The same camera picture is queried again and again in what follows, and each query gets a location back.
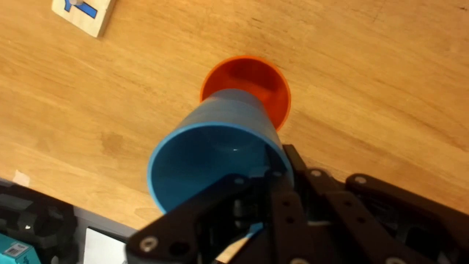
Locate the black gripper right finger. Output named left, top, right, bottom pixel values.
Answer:
left=284, top=145, right=469, bottom=264

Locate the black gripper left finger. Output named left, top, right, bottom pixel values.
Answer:
left=124, top=169, right=291, bottom=264

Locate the orange plastic cup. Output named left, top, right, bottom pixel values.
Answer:
left=199, top=55, right=291, bottom=128

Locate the wooden block with blue mark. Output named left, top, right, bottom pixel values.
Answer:
left=51, top=0, right=117, bottom=37

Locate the black and teal robot base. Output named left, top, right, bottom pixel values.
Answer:
left=0, top=181, right=79, bottom=264

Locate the blue plastic cup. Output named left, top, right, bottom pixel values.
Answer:
left=146, top=87, right=294, bottom=212

